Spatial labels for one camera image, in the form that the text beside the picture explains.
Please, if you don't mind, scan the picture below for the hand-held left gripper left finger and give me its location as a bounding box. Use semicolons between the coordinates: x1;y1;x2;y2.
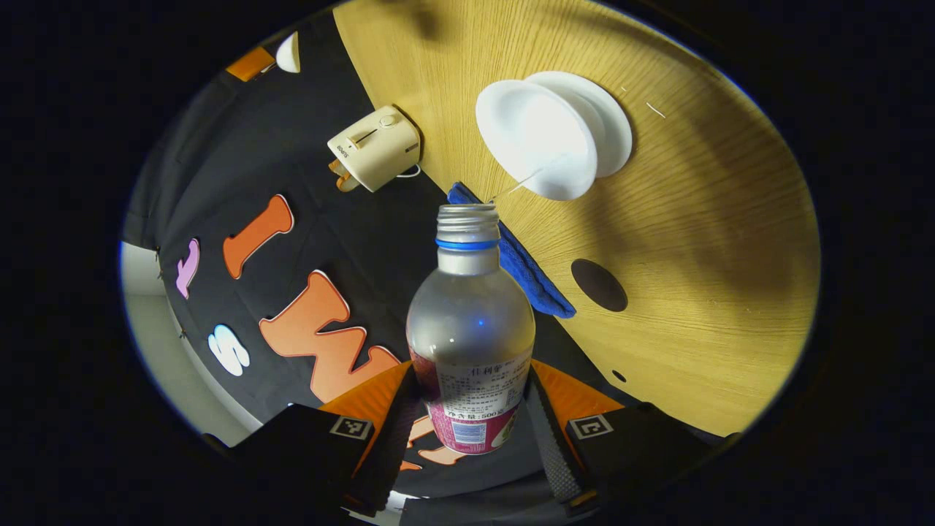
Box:
205;360;423;516

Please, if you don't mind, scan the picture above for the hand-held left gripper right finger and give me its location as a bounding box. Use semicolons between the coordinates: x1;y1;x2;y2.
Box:
524;359;720;508

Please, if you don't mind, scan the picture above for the silver water bottle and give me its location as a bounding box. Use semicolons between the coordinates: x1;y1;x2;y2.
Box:
406;204;536;455

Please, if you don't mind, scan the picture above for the dark round coaster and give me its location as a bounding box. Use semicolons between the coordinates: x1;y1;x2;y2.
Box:
570;259;629;313

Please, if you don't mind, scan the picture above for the white teacup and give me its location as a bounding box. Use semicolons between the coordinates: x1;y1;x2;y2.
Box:
476;79;598;202

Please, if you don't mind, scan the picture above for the blue towel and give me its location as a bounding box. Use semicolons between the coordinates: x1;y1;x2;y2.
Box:
447;182;576;319

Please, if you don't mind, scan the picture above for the cream toaster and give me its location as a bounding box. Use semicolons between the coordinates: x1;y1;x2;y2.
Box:
327;104;422;194

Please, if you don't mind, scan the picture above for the white saucer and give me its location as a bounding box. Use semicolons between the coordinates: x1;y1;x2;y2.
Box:
524;71;633;178

